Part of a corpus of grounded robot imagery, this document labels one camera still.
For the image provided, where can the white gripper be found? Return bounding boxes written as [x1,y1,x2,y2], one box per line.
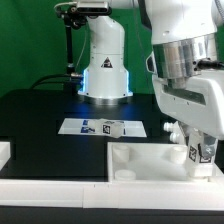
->
[152,75,224,158]

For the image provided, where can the white square tabletop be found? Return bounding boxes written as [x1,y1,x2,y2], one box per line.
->
[107,142,224,185]

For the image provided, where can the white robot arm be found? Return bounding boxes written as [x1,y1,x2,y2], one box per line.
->
[77,0,224,157]

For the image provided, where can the white U-shaped fence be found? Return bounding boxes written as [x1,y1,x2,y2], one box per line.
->
[0,141,224,212]

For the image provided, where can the white tag base sheet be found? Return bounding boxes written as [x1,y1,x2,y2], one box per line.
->
[58,118,146,137]

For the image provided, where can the black cable bundle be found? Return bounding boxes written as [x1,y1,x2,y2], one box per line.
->
[29,73,84,91]

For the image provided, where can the black camera on stand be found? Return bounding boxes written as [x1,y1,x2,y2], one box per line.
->
[54,1,111,92]

